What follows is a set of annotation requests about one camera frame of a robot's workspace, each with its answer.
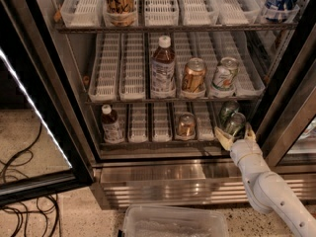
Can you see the gold bottle top shelf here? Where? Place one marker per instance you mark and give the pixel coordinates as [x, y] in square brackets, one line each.
[119, 13]

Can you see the white green can middle shelf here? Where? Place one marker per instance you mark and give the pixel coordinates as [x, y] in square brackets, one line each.
[225, 73]

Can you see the stainless steel fridge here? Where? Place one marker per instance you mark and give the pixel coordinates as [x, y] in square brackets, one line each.
[154, 164]

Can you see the tea bottle shelf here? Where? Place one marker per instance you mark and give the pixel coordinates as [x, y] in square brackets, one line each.
[110, 122]
[163, 69]

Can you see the green can front bottom shelf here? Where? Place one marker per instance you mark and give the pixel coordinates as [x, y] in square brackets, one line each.
[235, 124]

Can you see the gold can middle shelf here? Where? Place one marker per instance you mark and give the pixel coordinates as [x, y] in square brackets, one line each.
[194, 74]

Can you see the closed right fridge door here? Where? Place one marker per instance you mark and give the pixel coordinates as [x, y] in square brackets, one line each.
[288, 105]

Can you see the tea bottle middle shelf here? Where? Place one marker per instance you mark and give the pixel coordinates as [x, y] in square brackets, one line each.
[163, 69]

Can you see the gold can bottom shelf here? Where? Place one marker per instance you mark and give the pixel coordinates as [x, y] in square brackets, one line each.
[186, 125]

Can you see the green can rear bottom shelf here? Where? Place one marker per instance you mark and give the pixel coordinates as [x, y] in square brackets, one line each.
[228, 108]

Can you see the clear plastic bin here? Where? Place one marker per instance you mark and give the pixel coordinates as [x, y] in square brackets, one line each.
[172, 221]

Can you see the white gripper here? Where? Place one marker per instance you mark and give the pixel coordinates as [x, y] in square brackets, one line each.
[242, 150]

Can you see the open glass fridge door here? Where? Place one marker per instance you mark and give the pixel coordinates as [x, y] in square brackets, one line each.
[46, 147]

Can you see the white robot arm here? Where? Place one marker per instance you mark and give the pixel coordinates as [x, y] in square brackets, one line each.
[266, 190]

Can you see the tea bottle bottom shelf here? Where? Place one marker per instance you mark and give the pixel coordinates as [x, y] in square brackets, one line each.
[110, 122]

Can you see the gold can shelf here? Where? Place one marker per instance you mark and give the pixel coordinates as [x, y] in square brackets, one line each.
[186, 125]
[194, 74]

